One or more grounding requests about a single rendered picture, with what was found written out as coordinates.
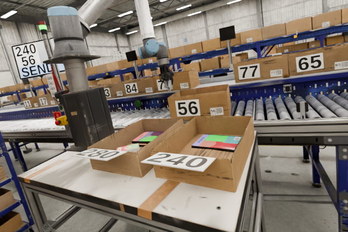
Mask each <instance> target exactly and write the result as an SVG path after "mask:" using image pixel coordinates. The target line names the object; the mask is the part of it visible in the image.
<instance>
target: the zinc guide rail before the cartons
mask: <svg viewBox="0 0 348 232"><path fill-rule="evenodd" d="M344 72H348V69H345V70H337V71H329V72H321V73H315V74H307V75H299V76H290V77H289V78H283V77H282V78H273V79H265V80H257V81H249V82H240V83H232V84H228V85H229V86H232V85H241V84H249V83H258V82H266V81H275V80H284V79H293V78H301V77H309V76H318V75H327V74H336V73H344ZM177 91H180V90H177ZM177 91H170V92H169V91H168V92H160V93H152V94H143V95H135V96H127V97H118V98H110V99H107V100H114V99H123V98H131V97H140V96H149V95H157V94H166V93H174V92H177ZM57 106H58V105H55V106H46V107H38V108H30V109H22V110H31V109H39V108H48V107H57ZM22 110H13V111H5V112H14V111H22ZM5 112H0V113H5Z"/></svg>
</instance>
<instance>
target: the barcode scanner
mask: <svg viewBox="0 0 348 232"><path fill-rule="evenodd" d="M67 93H69V90H62V91H58V92H55V94H54V96H55V98H56V99H59V101H60V103H59V105H61V104H62V101H61V96H60V95H63V94H67Z"/></svg>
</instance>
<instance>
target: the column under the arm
mask: <svg viewBox="0 0 348 232"><path fill-rule="evenodd" d="M60 96H61V101H62V104H63V107H64V111H65V114H66V117H67V121H68V125H69V127H70V131H71V135H72V138H73V141H74V144H73V145H72V146H70V147H67V148H65V149H64V151H73V152H83V151H86V150H87V147H89V146H91V145H93V144H95V143H96V142H98V141H100V140H102V139H104V138H106V137H108V136H110V135H112V134H113V133H115V130H114V127H113V122H112V118H111V114H110V110H109V106H108V102H107V98H106V94H105V90H104V87H99V88H90V89H88V90H83V91H77V92H72V93H67V94H63V95H60Z"/></svg>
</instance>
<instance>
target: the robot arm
mask: <svg viewBox="0 0 348 232"><path fill-rule="evenodd" d="M113 1H114V0H88V1H87V2H86V3H85V4H84V5H83V6H82V7H81V8H80V9H79V10H78V11H77V10H76V9H75V8H72V7H68V6H54V7H50V8H48V10H47V12H48V18H49V23H50V27H51V32H52V36H53V41H54V51H53V58H55V57H59V56H62V55H66V54H85V55H91V54H90V52H89V51H88V49H87V47H86V46H85V44H84V39H85V38H86V36H87V35H88V34H89V33H90V27H91V26H92V25H93V23H94V22H95V21H96V20H97V19H98V18H99V17H100V16H101V15H102V13H103V12H104V11H105V10H106V9H107V8H108V7H109V6H110V5H111V3H112V2H113ZM134 1H135V6H136V11H137V16H138V21H139V25H140V30H141V35H142V42H143V46H142V47H141V46H140V47H138V53H139V57H140V59H147V58H152V57H156V58H157V63H158V65H160V66H159V69H160V72H161V74H159V79H160V77H162V78H161V79H160V81H161V80H162V81H163V83H164V88H166V89H167V90H168V91H169V92H170V91H171V89H172V85H173V76H174V73H173V72H172V71H171V70H170V69H169V68H168V67H167V66H169V58H168V52H167V47H166V43H165V42H157V41H156V38H155V35H154V30H153V25H152V20H151V15H150V10H149V4H148V0H134ZM167 80H169V81H167Z"/></svg>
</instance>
